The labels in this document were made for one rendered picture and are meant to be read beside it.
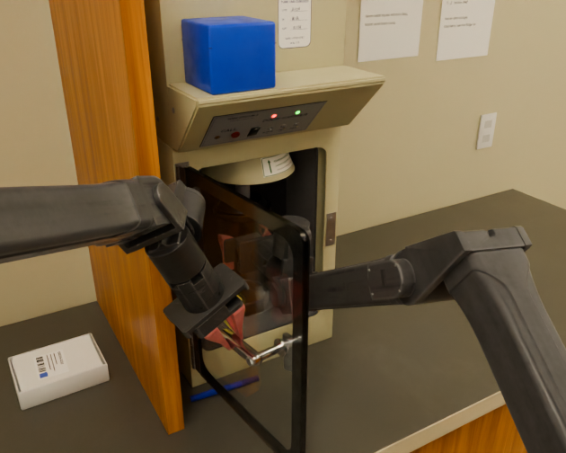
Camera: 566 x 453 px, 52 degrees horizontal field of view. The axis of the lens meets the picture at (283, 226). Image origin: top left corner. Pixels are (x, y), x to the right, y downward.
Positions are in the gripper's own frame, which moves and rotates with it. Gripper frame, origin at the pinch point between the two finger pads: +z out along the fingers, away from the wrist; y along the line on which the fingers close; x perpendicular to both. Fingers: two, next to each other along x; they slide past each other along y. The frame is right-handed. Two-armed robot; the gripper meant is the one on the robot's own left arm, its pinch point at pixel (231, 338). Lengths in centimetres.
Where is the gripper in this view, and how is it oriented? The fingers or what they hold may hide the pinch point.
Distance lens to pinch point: 82.2
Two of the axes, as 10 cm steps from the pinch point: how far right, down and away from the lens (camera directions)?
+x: 5.8, 3.4, -7.4
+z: 3.4, 7.2, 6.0
